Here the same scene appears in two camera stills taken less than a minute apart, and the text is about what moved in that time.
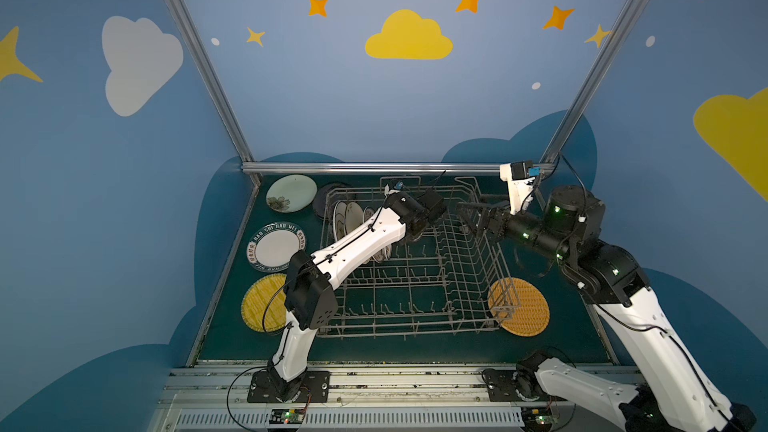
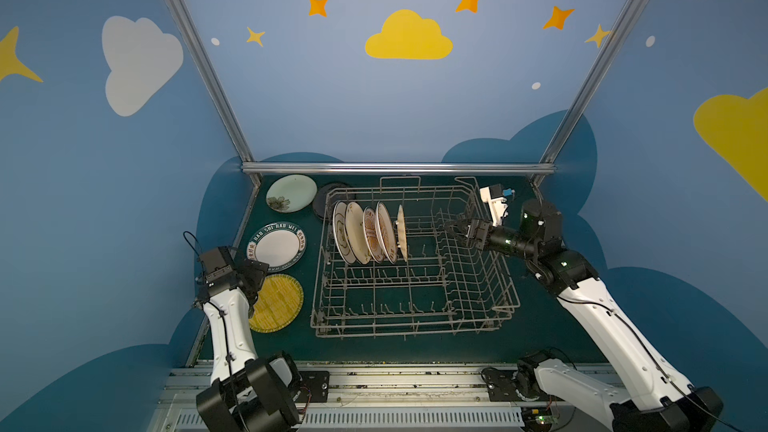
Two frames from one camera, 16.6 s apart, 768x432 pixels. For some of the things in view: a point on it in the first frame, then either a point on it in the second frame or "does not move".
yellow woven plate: [263, 303] does not move
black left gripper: [433, 205] → [253, 276]
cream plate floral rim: [354, 217] does not move
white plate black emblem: [339, 224] does not move
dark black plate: [329, 194] does not move
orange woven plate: [519, 305] → [402, 233]
